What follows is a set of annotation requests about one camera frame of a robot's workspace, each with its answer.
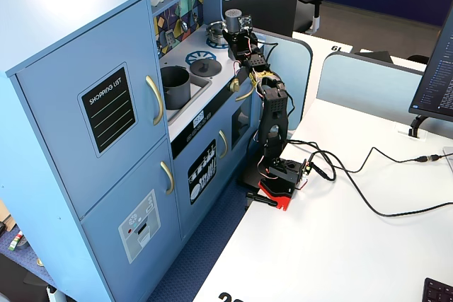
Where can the blue oven door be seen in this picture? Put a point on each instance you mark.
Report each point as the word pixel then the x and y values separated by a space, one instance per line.
pixel 240 155

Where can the blue dishwasher door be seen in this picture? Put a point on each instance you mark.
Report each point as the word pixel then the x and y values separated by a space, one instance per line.
pixel 223 181

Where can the gray plastic pot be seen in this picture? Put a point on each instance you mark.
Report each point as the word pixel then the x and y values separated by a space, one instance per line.
pixel 177 93

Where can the black table clamp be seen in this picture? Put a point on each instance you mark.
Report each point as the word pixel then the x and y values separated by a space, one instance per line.
pixel 262 199

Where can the computer monitor showing text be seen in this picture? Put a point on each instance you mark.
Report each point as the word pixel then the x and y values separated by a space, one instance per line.
pixel 439 79

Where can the gold stove knob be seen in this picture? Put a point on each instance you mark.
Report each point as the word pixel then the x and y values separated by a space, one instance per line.
pixel 234 85

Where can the black monitor stand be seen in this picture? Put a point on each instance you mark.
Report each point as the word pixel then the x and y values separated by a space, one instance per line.
pixel 417 125

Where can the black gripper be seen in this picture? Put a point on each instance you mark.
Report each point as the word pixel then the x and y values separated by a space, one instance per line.
pixel 236 44

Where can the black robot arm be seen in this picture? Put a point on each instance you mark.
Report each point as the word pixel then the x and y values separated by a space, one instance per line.
pixel 274 107

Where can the blue fridge door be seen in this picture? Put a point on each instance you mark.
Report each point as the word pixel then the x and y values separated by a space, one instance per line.
pixel 53 111

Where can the gray sink basin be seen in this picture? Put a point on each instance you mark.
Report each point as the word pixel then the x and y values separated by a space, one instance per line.
pixel 201 84

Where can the blue wooden toy kitchen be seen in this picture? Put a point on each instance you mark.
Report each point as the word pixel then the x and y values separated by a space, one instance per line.
pixel 53 15

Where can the gray capped salt shaker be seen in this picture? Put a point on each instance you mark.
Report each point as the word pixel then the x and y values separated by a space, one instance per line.
pixel 233 21

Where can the steel pot with lid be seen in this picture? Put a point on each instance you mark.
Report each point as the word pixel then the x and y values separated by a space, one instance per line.
pixel 216 31

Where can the steel ladle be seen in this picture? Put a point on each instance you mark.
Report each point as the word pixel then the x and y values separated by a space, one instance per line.
pixel 184 26

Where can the red robot base mount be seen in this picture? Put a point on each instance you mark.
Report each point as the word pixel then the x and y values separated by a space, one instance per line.
pixel 279 196

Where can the blue freezer door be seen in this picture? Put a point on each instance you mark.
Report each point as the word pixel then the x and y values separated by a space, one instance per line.
pixel 106 231

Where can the black keyboard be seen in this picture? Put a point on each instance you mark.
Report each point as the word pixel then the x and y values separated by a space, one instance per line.
pixel 439 291

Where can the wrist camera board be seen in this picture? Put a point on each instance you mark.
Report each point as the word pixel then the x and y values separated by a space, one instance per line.
pixel 246 22

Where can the light blue desk divider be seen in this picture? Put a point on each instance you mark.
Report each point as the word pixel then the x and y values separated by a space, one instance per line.
pixel 293 68
pixel 364 82

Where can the black Dell monitor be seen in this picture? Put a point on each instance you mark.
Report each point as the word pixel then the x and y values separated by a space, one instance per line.
pixel 262 5

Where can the steel slotted spatula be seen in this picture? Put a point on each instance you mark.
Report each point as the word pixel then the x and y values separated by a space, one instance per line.
pixel 169 37

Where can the gray round pot lid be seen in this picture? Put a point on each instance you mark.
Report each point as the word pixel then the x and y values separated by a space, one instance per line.
pixel 205 68

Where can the steel spoon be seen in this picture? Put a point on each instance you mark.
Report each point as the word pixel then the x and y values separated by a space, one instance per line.
pixel 194 17

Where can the black shopping list chalkboard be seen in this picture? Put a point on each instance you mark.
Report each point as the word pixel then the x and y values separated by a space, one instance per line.
pixel 117 128

